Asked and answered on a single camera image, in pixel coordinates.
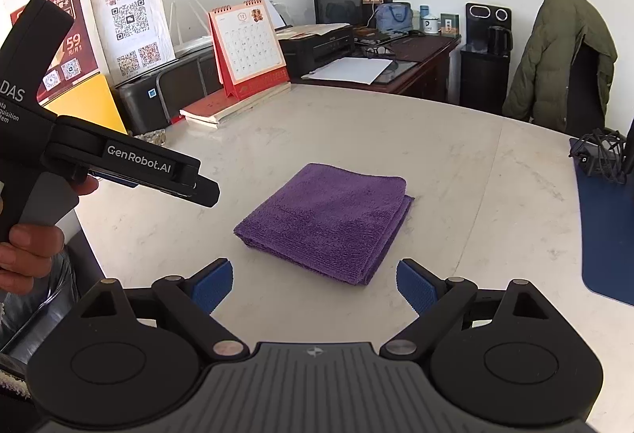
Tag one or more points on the white paper stack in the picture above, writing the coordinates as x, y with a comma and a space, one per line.
359, 70

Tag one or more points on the black office chair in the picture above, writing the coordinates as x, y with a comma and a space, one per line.
585, 108

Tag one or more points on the black box device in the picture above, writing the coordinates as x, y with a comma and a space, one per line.
154, 100

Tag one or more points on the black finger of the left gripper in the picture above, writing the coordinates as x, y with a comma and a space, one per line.
204, 192

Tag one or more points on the black water dispenser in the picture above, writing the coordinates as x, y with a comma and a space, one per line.
483, 77

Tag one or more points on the black printer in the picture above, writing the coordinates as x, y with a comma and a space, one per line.
309, 47

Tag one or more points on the person's left hand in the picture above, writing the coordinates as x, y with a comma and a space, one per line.
28, 255

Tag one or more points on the black computer monitor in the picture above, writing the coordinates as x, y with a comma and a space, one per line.
339, 11

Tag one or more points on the yellow folder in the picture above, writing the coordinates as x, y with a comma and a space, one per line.
92, 101

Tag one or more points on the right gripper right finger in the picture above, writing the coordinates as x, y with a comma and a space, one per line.
439, 304

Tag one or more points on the green padded jacket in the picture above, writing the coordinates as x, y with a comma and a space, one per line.
538, 92

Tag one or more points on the red desk calendar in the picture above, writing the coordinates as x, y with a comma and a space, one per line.
248, 55

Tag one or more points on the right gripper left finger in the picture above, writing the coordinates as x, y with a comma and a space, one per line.
187, 306

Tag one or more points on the blue handbag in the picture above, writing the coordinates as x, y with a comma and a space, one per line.
394, 18

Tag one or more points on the blue desk mat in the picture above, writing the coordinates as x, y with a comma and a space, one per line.
607, 235

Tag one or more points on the white mug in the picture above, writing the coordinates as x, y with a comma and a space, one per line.
430, 25

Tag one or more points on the white QR code sign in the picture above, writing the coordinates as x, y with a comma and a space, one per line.
134, 36

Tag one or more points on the dark wooden desk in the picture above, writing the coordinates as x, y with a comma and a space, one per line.
418, 67

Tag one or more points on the red promotional sign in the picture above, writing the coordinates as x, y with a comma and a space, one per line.
46, 53

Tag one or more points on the black electric kettle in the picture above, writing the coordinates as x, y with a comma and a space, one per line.
499, 41

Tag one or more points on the purple microfiber towel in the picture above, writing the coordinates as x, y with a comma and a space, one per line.
331, 221

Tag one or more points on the red notebooks stack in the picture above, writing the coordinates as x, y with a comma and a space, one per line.
214, 108

